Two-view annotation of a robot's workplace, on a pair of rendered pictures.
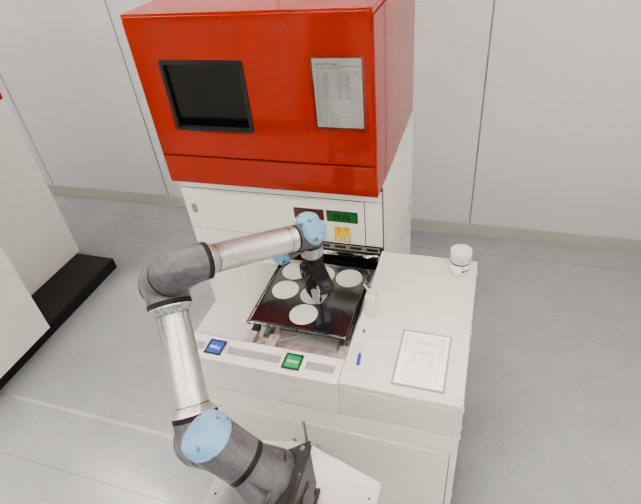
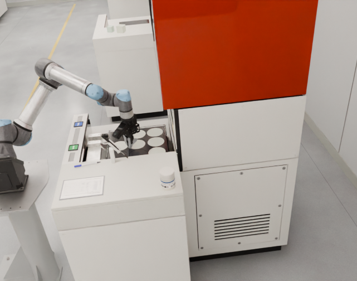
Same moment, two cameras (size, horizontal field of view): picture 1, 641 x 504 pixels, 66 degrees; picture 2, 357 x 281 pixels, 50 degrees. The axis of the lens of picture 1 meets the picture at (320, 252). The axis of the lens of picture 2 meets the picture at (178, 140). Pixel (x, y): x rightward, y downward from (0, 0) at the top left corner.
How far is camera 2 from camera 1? 1.94 m
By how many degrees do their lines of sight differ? 52
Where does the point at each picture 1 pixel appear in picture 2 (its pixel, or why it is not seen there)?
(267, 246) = (69, 81)
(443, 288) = (147, 183)
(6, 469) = not seen: hidden behind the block
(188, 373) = (27, 108)
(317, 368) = (71, 156)
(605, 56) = not seen: outside the picture
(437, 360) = (82, 192)
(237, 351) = (78, 131)
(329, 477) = (30, 192)
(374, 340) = (93, 168)
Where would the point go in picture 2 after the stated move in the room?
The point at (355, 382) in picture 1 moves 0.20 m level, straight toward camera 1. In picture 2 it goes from (62, 169) to (23, 181)
